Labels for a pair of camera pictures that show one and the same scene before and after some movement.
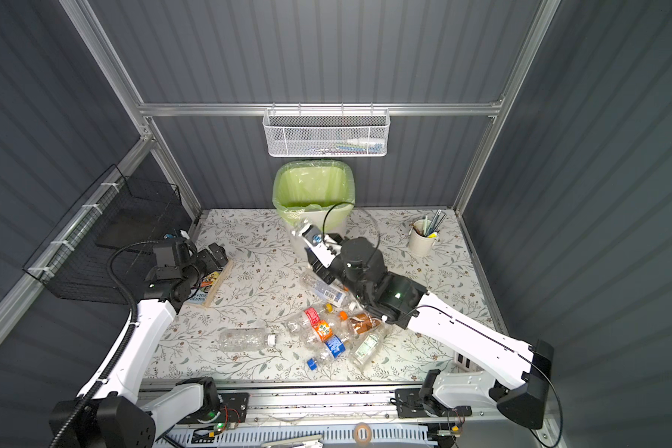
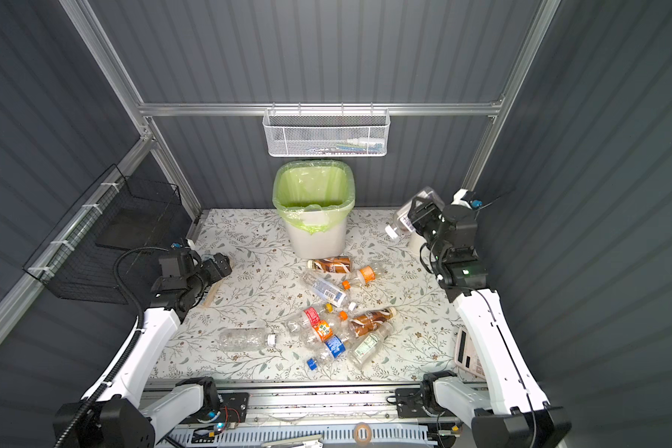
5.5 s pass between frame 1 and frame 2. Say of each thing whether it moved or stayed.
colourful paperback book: stayed
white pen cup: stayed
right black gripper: moved
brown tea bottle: stayed
